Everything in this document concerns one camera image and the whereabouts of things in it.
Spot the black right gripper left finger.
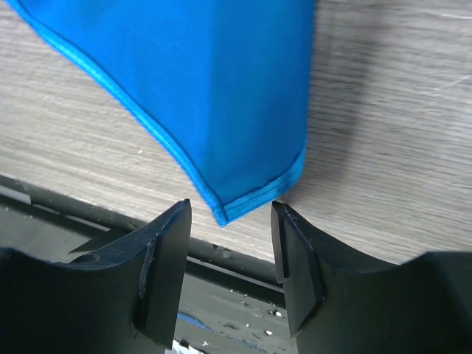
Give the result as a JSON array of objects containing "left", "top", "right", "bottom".
[{"left": 1, "top": 199, "right": 191, "bottom": 353}]

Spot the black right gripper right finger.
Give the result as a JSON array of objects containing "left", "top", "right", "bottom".
[{"left": 271, "top": 201, "right": 471, "bottom": 353}]

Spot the blue satin napkin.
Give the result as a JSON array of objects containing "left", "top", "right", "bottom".
[{"left": 10, "top": 1, "right": 316, "bottom": 226}]

